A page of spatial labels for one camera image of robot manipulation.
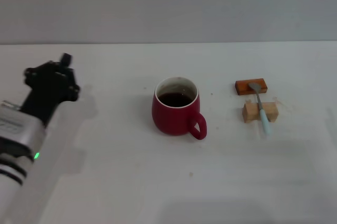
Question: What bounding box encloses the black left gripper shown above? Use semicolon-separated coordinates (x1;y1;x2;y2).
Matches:
19;53;81;128

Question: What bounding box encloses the red ceramic coffee cup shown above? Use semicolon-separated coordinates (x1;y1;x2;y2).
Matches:
151;76;208;141

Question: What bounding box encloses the metal spoon with blue handle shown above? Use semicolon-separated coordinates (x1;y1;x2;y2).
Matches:
249;82;272;136

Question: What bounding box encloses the light wooden spoon rest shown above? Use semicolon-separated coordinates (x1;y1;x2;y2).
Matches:
242;101;279;124

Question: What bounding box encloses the orange-brown wooden block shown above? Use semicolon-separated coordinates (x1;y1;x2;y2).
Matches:
234;78;269;96

